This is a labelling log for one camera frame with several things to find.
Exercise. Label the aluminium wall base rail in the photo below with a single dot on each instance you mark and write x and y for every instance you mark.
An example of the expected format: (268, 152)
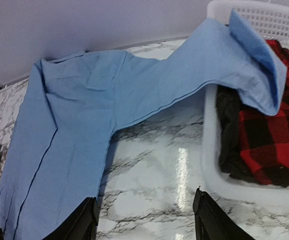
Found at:
(152, 42)

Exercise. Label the black garment in basket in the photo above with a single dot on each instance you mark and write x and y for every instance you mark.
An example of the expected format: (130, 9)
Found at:
(230, 162)

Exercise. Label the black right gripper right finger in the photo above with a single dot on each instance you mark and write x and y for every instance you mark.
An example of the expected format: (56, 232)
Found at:
(212, 223)

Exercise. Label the light blue long sleeve shirt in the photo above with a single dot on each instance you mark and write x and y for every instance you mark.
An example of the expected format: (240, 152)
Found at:
(74, 105)

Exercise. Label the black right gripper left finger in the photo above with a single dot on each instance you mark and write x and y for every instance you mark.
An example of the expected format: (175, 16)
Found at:
(81, 224)

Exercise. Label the red black plaid shirt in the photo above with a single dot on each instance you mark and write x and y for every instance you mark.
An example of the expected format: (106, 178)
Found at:
(264, 140)

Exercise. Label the white plastic laundry basket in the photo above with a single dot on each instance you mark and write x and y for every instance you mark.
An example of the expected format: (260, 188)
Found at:
(271, 21)

